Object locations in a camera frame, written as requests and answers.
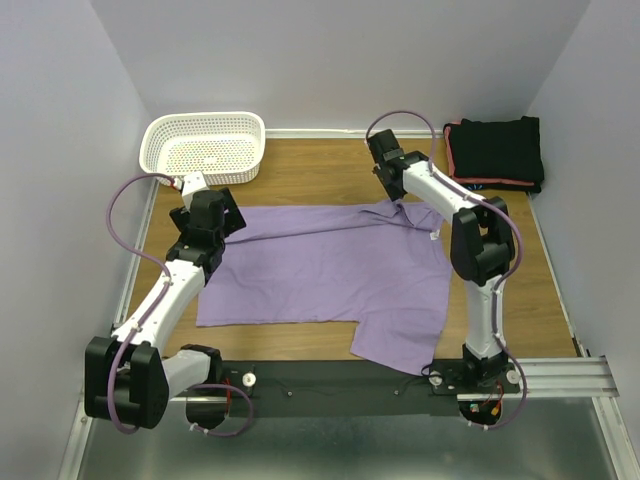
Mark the purple t-shirt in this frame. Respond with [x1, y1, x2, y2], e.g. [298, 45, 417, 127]
[196, 200, 452, 375]

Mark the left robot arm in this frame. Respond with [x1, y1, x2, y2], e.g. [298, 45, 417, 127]
[84, 188, 246, 434]

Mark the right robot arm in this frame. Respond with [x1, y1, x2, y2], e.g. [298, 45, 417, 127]
[366, 129, 516, 392]

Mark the red folded t-shirt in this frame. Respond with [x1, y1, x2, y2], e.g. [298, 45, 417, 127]
[443, 122, 535, 191]

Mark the white perforated plastic basket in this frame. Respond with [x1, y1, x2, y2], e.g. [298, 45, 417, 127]
[139, 111, 266, 185]

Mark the black folded t-shirt top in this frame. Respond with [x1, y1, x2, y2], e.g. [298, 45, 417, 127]
[450, 116, 544, 184]

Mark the black folded t-shirt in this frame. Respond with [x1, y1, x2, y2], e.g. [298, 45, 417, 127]
[460, 182, 541, 194]
[450, 116, 544, 184]

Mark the black folded t-shirt bottom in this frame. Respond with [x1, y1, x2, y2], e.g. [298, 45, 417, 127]
[460, 182, 541, 194]

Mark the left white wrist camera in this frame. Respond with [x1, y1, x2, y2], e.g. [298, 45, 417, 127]
[171, 171, 209, 210]

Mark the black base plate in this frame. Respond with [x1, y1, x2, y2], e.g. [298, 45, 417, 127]
[187, 358, 521, 431]

